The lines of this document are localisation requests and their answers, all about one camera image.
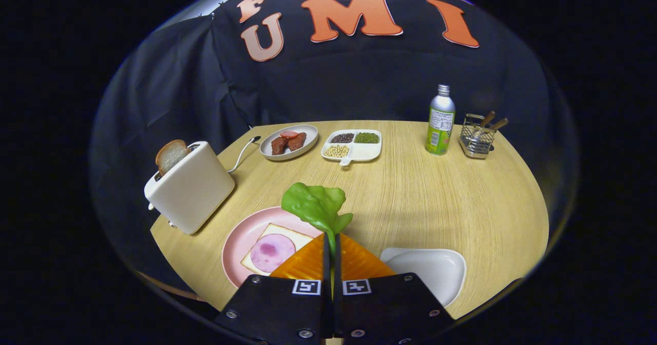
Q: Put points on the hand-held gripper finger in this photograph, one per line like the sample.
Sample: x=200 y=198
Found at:
x=339 y=304
x=326 y=263

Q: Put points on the black backdrop cloth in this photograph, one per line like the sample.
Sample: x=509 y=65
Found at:
x=359 y=78

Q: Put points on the pink ham slice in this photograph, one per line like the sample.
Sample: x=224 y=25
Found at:
x=272 y=252

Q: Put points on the white rounded square plate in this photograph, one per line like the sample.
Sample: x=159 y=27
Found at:
x=436 y=273

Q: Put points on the brown meat piece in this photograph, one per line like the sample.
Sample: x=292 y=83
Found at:
x=279 y=145
x=297 y=141

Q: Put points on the pile of green beans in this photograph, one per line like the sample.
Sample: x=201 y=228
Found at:
x=367 y=137

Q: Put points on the square pale bread slice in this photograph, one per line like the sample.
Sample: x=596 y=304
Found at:
x=300 y=240

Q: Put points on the round pink plate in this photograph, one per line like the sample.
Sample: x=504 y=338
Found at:
x=241 y=242

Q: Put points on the pile of dark beans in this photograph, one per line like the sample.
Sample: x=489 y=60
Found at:
x=342 y=138

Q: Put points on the white toaster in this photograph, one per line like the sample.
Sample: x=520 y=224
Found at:
x=195 y=191

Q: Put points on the silver bottle with green label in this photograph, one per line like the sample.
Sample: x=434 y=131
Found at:
x=440 y=129

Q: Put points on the red sausage slice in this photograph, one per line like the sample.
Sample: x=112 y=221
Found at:
x=289 y=134

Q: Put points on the white divided dish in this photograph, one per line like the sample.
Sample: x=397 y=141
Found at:
x=367 y=151

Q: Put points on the round grey plate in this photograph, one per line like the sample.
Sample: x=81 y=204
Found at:
x=310 y=133

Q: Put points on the toasted bread slice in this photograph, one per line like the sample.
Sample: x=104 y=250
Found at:
x=169 y=156

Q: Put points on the pile of yellow soybeans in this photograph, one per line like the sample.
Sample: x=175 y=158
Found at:
x=336 y=151

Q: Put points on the green lettuce leaf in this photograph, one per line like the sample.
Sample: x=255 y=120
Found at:
x=313 y=204

